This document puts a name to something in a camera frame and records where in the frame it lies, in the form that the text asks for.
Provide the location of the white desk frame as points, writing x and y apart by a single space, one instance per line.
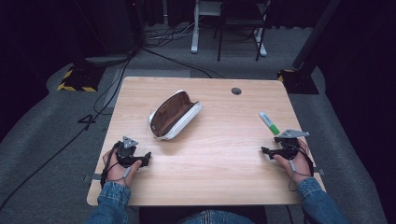
195 34

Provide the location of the person's right hand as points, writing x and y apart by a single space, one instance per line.
300 165

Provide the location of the white green marker pen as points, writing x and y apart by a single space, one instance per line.
269 123

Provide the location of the grey table edge bracket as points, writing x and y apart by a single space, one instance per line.
318 171
91 178

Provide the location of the person's legs in jeans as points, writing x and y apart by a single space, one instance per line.
214 217

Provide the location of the person's left hand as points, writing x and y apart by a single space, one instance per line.
116 172

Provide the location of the black slanted stand post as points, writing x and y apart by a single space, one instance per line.
314 34

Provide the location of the black chair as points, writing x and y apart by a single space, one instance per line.
239 18

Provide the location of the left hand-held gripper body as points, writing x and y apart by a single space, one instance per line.
126 154

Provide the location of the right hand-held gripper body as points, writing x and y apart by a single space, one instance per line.
289 146

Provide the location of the striped black stand base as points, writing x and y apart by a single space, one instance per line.
299 82
82 79

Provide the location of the white pencil case brown lining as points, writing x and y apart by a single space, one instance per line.
172 115

